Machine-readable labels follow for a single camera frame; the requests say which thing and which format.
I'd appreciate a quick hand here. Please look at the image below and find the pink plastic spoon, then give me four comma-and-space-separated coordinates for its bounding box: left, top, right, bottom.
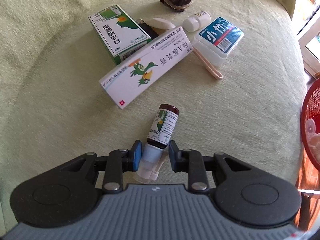
193, 48, 223, 80

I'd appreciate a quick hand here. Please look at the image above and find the small white pill bottle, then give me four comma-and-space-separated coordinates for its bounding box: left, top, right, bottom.
182, 11, 212, 33

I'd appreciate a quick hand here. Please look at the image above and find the clear box blue label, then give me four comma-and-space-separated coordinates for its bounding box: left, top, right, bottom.
192, 17, 244, 67

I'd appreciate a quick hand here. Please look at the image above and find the green white medicine box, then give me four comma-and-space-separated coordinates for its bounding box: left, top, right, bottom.
88, 4, 151, 64

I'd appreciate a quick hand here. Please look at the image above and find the white sliding window frame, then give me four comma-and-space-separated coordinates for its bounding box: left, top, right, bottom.
298, 8, 320, 79

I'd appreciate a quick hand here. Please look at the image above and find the white oval soap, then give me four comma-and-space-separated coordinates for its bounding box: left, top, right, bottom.
145, 18, 176, 30

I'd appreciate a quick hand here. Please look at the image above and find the light green sofa cover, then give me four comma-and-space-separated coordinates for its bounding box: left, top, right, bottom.
1, 0, 306, 233

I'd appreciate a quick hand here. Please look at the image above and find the clear plastic cup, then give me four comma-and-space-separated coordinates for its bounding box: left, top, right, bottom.
305, 119, 316, 140

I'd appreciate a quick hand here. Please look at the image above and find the brown nasal spray bottle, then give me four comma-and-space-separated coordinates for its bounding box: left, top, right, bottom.
135, 104, 180, 184

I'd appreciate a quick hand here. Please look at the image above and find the black lighter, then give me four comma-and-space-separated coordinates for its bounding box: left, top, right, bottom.
136, 19, 159, 40

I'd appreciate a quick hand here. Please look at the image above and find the red plastic mesh basket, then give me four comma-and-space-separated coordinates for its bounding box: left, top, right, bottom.
300, 79, 319, 171

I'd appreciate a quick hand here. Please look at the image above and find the long white parrot box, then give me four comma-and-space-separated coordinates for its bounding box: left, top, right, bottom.
99, 26, 193, 109

